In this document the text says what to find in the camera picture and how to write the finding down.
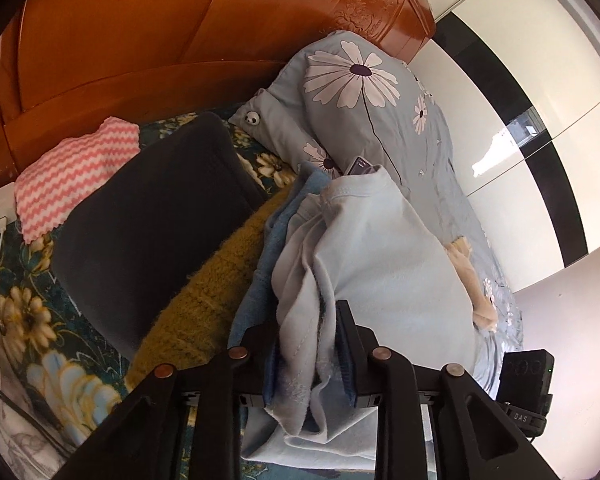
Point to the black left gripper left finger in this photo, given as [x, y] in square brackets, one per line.
[143, 436]

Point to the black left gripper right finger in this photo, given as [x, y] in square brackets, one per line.
[473, 436]

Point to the pale blue sweatshirt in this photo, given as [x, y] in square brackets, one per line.
[360, 241]

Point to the grey patterned bedsheet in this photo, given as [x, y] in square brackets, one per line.
[29, 444]

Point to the beige cloth on duvet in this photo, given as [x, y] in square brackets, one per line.
[484, 313]

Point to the mustard knit sweater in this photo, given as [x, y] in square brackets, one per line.
[195, 326]

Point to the teal floral bed blanket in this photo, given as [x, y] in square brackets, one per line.
[72, 375]

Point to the blue folded sweater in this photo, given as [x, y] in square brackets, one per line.
[260, 302]

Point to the dark grey folded garment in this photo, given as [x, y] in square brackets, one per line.
[128, 249]

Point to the pink white zigzag cloth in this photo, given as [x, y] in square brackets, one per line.
[48, 190]

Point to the smartphone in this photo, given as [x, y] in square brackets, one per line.
[360, 166]

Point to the grey floral pillow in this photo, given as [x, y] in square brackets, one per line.
[279, 129]

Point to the white and black wardrobe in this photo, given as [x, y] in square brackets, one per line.
[519, 85]

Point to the grey floral duvet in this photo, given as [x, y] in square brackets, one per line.
[354, 100]

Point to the orange wooden headboard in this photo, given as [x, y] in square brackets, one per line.
[66, 65]

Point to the black camera box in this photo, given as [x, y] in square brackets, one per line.
[525, 378]

